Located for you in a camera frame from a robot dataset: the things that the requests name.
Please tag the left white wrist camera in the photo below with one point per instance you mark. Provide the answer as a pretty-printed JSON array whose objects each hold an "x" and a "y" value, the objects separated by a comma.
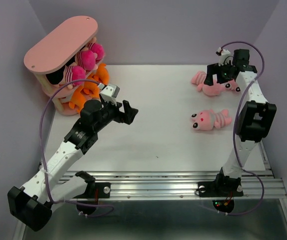
[{"x": 109, "y": 94}]

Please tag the pink axolotl plush front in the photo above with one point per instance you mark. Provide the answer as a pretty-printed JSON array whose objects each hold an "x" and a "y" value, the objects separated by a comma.
[{"x": 206, "y": 120}]

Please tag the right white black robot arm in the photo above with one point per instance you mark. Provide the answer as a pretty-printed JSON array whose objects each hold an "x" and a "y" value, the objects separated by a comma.
[{"x": 252, "y": 123}]

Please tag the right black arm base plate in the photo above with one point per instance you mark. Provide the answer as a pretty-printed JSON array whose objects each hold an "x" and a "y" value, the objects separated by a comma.
[{"x": 213, "y": 189}]

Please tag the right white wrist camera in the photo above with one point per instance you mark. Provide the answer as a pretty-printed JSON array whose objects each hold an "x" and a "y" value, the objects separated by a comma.
[{"x": 224, "y": 55}]

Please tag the pink three-tier wooden shelf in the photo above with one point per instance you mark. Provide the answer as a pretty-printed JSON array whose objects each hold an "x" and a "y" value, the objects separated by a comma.
[{"x": 58, "y": 49}]

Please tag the orange shark plush back-facing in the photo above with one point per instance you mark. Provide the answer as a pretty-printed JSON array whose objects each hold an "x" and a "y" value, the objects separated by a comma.
[{"x": 78, "y": 99}]

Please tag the orange shark plush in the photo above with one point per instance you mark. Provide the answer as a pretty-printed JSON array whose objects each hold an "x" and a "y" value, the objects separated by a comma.
[{"x": 91, "y": 89}]

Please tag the doll plush edge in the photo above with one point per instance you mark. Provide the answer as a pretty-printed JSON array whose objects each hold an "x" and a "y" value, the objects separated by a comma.
[{"x": 67, "y": 74}]

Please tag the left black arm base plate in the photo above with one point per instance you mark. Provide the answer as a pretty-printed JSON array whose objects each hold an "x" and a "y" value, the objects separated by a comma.
[{"x": 96, "y": 191}]

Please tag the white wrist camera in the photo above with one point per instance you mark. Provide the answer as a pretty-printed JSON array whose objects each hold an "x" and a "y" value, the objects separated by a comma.
[
  {"x": 109, "y": 94},
  {"x": 224, "y": 55}
]

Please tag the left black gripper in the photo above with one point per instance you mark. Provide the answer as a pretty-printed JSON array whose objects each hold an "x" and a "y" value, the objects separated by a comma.
[{"x": 128, "y": 116}]

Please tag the pink axolotl plush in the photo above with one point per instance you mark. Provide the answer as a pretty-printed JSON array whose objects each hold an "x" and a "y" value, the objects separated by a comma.
[
  {"x": 206, "y": 120},
  {"x": 217, "y": 88}
]

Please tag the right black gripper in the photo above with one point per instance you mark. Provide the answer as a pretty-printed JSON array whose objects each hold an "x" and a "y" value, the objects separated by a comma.
[{"x": 212, "y": 69}]

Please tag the aluminium mounting rail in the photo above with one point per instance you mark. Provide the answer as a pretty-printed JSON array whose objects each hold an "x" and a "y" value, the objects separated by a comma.
[{"x": 182, "y": 185}]

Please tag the doll plush pink striped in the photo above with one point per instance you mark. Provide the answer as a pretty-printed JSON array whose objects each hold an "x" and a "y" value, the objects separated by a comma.
[{"x": 96, "y": 48}]

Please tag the doll plush black hair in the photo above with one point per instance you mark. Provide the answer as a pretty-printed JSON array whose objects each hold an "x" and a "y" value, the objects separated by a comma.
[{"x": 86, "y": 59}]

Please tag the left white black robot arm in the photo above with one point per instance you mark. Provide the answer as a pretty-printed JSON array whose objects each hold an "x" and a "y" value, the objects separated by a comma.
[{"x": 33, "y": 202}]

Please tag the orange shark plush mouth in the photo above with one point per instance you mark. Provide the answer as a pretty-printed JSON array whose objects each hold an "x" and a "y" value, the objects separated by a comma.
[{"x": 102, "y": 75}]

